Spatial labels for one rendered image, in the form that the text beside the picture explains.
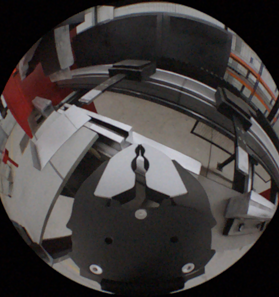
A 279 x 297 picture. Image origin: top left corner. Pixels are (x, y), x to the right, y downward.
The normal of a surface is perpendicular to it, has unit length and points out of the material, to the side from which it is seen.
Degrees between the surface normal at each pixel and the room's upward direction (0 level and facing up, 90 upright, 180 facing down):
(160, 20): 90
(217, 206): 0
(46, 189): 0
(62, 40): 90
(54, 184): 0
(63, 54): 90
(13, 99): 90
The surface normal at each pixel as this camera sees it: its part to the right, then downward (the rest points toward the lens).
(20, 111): 0.88, 0.41
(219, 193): 0.00, -0.50
